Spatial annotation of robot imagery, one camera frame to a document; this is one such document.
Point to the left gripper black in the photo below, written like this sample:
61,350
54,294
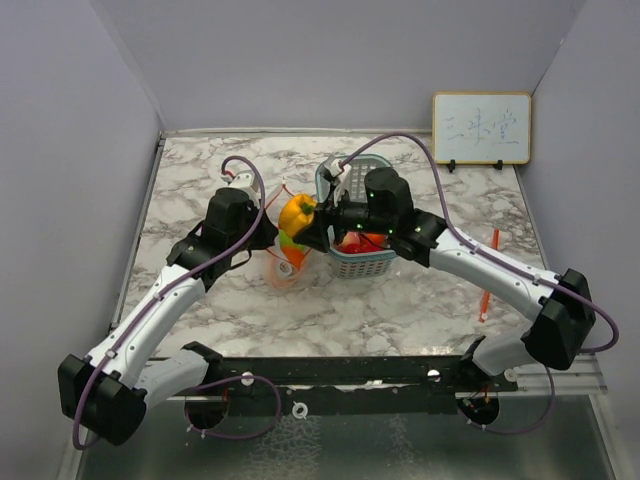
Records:
268,233

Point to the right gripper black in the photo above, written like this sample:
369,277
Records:
316,235

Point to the green toy apple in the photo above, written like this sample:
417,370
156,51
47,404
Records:
285,241

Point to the yellow toy bell pepper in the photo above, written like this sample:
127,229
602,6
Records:
297,214

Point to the clear zip bag orange zipper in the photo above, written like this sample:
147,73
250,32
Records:
275,202

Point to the orange toy persimmon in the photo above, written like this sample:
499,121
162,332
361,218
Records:
295,256

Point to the red toy apple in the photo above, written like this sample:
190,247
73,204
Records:
284,269

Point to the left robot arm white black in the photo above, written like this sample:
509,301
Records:
110,389

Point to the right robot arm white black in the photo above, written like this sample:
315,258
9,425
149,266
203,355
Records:
558,307

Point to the red toy pepper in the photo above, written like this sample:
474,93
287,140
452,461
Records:
353,243

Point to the orange toy tangerine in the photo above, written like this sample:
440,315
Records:
378,240

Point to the blue white plastic basket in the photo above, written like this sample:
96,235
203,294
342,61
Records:
365,263

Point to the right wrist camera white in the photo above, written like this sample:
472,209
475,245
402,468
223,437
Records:
335,179

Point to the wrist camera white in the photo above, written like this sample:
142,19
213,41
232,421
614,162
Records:
335,179
246,181

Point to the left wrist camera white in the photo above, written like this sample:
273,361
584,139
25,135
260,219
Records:
246,181

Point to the small whiteboard wooden frame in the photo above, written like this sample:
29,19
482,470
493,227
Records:
481,128

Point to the black mounting rail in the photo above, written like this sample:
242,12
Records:
327,386

